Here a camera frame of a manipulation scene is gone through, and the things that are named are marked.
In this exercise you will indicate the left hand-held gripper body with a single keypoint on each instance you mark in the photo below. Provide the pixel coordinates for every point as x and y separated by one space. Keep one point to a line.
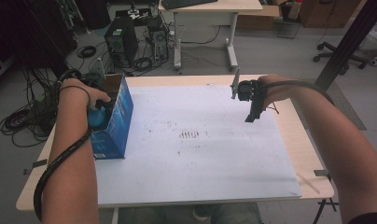
106 105

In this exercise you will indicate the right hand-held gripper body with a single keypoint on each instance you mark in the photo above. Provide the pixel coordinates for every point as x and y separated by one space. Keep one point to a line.
250 90

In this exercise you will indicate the blue plastic bottle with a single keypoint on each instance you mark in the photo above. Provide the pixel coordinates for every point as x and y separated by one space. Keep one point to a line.
98 119

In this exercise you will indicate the blue cardboard box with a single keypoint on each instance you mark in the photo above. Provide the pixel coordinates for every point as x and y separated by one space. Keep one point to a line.
118 124

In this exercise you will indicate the person's right hand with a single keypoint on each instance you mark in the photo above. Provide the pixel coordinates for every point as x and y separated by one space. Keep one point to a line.
278 90

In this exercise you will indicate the person's left hand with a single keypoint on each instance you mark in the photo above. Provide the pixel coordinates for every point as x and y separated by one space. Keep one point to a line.
76 84

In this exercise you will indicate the black wristband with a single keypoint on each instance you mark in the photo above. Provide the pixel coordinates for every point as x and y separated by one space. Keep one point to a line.
86 92

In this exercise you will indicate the light wooden table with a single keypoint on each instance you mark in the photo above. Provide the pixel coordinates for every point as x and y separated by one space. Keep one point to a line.
301 140

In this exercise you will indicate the large black computer tower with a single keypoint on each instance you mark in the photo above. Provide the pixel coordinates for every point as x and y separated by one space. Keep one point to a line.
121 40

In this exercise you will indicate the brown cardboard box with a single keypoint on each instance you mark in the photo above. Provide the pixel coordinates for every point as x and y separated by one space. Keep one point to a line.
258 18

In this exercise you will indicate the white foam board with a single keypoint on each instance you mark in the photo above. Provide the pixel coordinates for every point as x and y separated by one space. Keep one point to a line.
192 161

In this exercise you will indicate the small black computer tower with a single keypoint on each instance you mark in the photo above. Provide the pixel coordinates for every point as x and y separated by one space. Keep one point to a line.
158 40

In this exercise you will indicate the clear tape strip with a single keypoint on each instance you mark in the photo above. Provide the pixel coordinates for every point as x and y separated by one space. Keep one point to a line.
308 183

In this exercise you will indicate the white desk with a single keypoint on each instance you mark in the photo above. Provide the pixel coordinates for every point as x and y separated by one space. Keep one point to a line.
214 7

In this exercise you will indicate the grey tape piece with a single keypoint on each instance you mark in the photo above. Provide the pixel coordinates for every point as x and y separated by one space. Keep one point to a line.
321 173
37 165

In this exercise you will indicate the black office chair base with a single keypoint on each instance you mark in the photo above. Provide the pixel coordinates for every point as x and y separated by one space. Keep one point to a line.
334 55

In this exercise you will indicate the black keyboard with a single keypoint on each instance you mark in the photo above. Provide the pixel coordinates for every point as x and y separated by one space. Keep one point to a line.
186 3

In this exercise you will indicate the black metal pole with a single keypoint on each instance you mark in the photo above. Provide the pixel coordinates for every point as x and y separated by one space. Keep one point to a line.
348 43

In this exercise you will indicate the brown wooden cabinet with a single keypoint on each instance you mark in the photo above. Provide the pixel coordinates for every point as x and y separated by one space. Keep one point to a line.
326 12

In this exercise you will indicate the dark curtain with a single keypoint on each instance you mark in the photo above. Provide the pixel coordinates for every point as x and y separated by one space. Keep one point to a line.
28 28

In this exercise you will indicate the white table leg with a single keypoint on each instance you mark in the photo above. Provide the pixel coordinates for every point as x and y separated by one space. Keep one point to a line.
115 216

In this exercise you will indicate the white shoe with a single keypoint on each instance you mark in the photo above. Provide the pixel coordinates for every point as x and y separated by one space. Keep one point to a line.
201 215

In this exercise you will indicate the black metal stand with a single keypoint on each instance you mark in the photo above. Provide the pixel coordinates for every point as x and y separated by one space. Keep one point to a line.
321 211

